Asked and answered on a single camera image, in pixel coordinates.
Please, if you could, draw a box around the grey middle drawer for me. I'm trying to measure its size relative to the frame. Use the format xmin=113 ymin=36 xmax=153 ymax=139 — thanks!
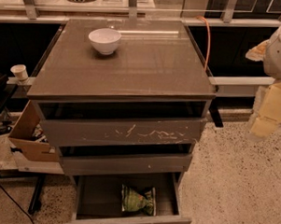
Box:
xmin=60 ymin=153 xmax=192 ymax=175

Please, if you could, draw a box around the grey metal rail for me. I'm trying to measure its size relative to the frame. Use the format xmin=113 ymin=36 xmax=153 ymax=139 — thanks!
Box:
xmin=209 ymin=77 xmax=274 ymax=98

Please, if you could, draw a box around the cardboard box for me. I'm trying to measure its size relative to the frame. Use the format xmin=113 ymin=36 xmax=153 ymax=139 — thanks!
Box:
xmin=8 ymin=102 xmax=58 ymax=162

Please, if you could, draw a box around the green jalapeno chip bag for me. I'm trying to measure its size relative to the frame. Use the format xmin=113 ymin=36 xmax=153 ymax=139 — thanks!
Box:
xmin=121 ymin=185 xmax=156 ymax=217

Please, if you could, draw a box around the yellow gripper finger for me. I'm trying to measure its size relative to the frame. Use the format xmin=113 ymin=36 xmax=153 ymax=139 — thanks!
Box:
xmin=245 ymin=40 xmax=269 ymax=62

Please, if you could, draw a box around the grey open bottom drawer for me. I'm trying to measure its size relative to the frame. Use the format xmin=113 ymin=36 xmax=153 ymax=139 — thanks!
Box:
xmin=65 ymin=173 xmax=190 ymax=224

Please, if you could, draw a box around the white ceramic bowl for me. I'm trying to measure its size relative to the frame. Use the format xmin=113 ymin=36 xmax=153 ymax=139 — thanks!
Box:
xmin=88 ymin=28 xmax=121 ymax=55

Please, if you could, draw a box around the black floor cable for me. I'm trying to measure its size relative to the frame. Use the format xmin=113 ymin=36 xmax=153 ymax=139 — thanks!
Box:
xmin=0 ymin=173 xmax=38 ymax=224

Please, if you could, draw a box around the orange cable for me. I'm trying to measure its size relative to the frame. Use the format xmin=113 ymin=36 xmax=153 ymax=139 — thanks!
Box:
xmin=193 ymin=15 xmax=213 ymax=72

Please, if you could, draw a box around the grey drawer cabinet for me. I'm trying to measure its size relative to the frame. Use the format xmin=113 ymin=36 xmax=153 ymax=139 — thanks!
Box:
xmin=21 ymin=14 xmax=220 ymax=224

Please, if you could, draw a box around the white paper cup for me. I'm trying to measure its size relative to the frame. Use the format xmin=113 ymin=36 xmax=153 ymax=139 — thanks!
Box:
xmin=10 ymin=64 xmax=28 ymax=81

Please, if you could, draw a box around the black stand leg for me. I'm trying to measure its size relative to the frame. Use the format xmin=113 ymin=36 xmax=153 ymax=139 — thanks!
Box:
xmin=28 ymin=174 xmax=45 ymax=215

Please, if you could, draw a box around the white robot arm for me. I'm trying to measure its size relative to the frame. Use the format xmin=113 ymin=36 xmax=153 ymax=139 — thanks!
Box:
xmin=246 ymin=25 xmax=281 ymax=141

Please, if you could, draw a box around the grey top drawer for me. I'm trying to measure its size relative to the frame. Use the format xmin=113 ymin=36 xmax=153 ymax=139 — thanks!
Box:
xmin=40 ymin=118 xmax=206 ymax=147

